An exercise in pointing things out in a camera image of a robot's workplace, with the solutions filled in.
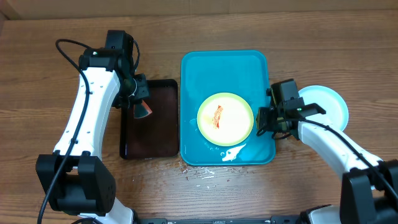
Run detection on green and orange sponge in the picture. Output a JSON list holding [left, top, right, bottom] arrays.
[[133, 101, 152, 119]]

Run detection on yellow-green plate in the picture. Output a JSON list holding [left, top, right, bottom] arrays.
[[197, 93, 254, 146]]

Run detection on light blue plate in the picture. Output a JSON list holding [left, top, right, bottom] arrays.
[[298, 85, 349, 131]]

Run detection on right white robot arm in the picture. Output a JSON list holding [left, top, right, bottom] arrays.
[[256, 102, 397, 223]]

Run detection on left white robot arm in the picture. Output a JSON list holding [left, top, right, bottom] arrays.
[[35, 45, 152, 223]]

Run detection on black rectangular tray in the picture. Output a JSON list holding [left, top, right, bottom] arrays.
[[119, 79, 180, 159]]

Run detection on teal plastic tray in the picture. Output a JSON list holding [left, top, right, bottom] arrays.
[[180, 50, 276, 166]]

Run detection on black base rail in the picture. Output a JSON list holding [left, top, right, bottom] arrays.
[[133, 215, 309, 224]]

